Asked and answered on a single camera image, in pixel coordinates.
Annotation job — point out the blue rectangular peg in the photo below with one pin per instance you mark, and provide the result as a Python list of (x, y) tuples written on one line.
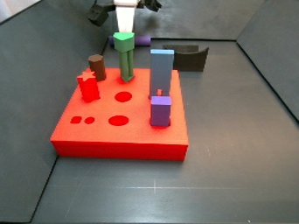
[(161, 67)]

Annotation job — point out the brown hexagonal peg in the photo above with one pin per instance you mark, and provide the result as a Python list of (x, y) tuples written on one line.
[(97, 66)]

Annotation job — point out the green triangular peg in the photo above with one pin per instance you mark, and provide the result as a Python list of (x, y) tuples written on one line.
[(124, 45)]

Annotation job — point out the purple cylinder peg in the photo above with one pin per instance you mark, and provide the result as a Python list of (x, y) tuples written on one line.
[(140, 40)]

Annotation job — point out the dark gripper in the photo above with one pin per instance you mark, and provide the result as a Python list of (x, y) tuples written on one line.
[(125, 8)]

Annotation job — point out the black curved holder stand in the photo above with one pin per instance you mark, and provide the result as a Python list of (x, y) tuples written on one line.
[(188, 57)]

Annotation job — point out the red foam peg board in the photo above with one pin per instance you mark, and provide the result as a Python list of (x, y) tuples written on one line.
[(111, 128)]

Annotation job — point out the red star peg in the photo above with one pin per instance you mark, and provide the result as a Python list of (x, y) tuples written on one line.
[(88, 86)]

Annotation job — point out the purple square peg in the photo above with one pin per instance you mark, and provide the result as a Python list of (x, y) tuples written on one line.
[(160, 110)]

